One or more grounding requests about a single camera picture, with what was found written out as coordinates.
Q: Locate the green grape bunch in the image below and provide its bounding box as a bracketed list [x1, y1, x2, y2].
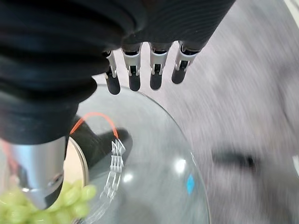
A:
[0, 179, 98, 224]

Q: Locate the orange cable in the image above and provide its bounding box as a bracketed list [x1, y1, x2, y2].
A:
[69, 112, 119, 139]

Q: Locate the right robot hand black cloth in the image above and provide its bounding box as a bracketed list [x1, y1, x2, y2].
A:
[0, 0, 235, 210]

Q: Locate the beige plate with metal rim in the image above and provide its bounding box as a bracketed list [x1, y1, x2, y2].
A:
[62, 136, 90, 189]

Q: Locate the blue sticker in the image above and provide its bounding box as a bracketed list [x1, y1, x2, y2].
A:
[185, 173, 196, 195]

